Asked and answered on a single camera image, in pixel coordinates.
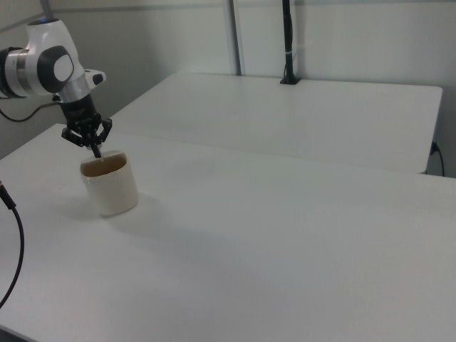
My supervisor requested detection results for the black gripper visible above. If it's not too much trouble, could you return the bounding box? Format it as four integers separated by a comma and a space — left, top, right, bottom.
58, 93, 113, 158

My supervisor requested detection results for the cream plastic trash bin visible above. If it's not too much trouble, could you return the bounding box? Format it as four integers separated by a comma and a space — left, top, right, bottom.
79, 150, 139, 217

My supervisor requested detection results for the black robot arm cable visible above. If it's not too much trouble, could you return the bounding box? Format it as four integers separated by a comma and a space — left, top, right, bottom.
0, 100, 61, 123

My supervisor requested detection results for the thick black cable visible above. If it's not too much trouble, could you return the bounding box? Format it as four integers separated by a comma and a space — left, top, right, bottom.
0, 179, 26, 310

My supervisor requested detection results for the aluminium frame post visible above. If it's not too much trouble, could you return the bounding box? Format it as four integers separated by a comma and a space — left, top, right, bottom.
225, 0, 247, 76

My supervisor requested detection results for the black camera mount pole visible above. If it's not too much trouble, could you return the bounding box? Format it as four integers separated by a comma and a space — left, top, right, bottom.
281, 0, 298, 81

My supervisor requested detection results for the black power cable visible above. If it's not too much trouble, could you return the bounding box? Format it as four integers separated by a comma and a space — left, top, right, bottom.
430, 140, 446, 177

